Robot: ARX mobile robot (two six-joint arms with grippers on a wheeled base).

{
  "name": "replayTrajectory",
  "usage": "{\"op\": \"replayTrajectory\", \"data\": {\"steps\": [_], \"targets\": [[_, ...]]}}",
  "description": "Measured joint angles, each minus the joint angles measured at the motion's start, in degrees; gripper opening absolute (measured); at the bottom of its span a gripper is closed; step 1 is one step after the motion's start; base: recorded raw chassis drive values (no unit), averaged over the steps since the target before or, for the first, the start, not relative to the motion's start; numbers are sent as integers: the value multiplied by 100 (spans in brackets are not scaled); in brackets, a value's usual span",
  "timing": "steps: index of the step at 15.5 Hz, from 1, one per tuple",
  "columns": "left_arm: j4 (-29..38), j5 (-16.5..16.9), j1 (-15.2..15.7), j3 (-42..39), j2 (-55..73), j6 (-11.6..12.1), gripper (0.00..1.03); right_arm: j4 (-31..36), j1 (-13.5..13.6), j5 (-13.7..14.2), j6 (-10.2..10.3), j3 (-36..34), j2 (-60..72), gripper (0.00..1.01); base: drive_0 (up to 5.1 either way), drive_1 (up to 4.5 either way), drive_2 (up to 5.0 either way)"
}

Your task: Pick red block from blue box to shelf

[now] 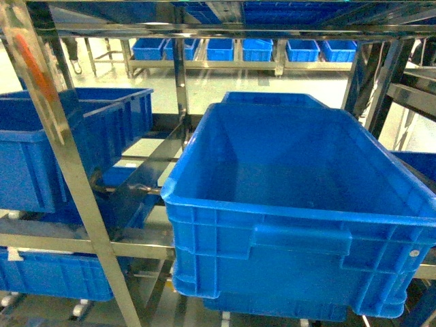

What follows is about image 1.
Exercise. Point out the large front blue crate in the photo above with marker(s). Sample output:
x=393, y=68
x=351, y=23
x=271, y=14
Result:
x=295, y=212

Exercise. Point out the rear left blue crate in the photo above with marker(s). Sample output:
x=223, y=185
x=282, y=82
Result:
x=108, y=117

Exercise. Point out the stainless steel shelf frame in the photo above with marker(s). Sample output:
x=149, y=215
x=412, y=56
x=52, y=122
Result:
x=33, y=37

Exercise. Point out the left blue crate on shelf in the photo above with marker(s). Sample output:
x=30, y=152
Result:
x=31, y=179

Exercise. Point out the right edge blue crate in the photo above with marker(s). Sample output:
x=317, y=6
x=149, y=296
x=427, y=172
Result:
x=423, y=162

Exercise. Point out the lower left blue crate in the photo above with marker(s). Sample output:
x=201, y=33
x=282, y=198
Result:
x=77, y=275

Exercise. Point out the person in dark trousers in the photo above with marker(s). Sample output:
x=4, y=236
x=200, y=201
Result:
x=72, y=51

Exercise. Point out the distant steel rack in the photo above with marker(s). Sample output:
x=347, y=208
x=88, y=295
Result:
x=278, y=65

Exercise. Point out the distant blue bin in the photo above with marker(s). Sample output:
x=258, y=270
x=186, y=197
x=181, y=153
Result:
x=302, y=50
x=191, y=46
x=220, y=50
x=257, y=50
x=338, y=51
x=149, y=49

